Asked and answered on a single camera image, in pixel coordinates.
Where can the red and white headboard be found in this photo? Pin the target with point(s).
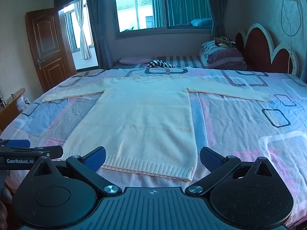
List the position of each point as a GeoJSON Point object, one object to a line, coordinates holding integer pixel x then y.
{"type": "Point", "coordinates": [260, 48]}

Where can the brown wooden door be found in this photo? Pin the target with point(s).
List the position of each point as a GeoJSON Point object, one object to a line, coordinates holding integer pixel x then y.
{"type": "Point", "coordinates": [48, 48]}

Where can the person's left hand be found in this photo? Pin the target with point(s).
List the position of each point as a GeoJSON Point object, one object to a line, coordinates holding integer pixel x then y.
{"type": "Point", "coordinates": [3, 206]}

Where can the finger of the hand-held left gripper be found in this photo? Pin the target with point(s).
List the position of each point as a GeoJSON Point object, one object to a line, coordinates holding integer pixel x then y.
{"type": "Point", "coordinates": [36, 151]}
{"type": "Point", "coordinates": [18, 143]}

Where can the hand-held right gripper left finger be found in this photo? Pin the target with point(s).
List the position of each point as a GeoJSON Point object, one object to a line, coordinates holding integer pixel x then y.
{"type": "Point", "coordinates": [96, 158]}

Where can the large sliding window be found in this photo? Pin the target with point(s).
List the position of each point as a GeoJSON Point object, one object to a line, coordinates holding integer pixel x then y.
{"type": "Point", "coordinates": [134, 7]}

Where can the striped bed sheet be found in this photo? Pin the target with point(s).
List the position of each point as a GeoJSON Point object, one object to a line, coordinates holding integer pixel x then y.
{"type": "Point", "coordinates": [184, 61]}

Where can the wooden footboard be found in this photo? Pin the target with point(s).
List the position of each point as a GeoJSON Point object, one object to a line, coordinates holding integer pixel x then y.
{"type": "Point", "coordinates": [10, 110]}

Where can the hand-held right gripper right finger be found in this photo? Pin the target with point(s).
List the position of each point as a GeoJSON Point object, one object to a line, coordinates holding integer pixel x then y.
{"type": "Point", "coordinates": [211, 159]}

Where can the white plastic bag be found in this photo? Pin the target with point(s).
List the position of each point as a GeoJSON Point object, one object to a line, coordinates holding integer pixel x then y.
{"type": "Point", "coordinates": [22, 103]}

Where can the checkered cloth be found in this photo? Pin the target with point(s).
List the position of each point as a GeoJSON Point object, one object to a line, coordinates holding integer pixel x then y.
{"type": "Point", "coordinates": [159, 64]}

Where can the pink pillow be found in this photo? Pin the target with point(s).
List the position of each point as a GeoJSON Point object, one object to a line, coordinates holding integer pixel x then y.
{"type": "Point", "coordinates": [135, 60]}

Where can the teal striped curtain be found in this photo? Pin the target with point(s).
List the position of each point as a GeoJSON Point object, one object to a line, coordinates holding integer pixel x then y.
{"type": "Point", "coordinates": [184, 2]}

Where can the cream knit sweater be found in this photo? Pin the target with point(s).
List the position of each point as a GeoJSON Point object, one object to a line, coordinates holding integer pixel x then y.
{"type": "Point", "coordinates": [144, 124]}

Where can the pastel patterned bed blanket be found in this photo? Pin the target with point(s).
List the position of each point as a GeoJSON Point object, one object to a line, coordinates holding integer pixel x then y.
{"type": "Point", "coordinates": [239, 124]}

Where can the grey-blue curtain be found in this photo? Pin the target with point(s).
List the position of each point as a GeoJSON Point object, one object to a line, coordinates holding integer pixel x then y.
{"type": "Point", "coordinates": [98, 24]}
{"type": "Point", "coordinates": [215, 7]}

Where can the striped pillow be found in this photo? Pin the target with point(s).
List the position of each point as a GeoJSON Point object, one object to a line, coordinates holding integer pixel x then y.
{"type": "Point", "coordinates": [223, 56]}

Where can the white sheer curtain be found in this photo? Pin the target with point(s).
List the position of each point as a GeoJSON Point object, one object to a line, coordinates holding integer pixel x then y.
{"type": "Point", "coordinates": [82, 31]}

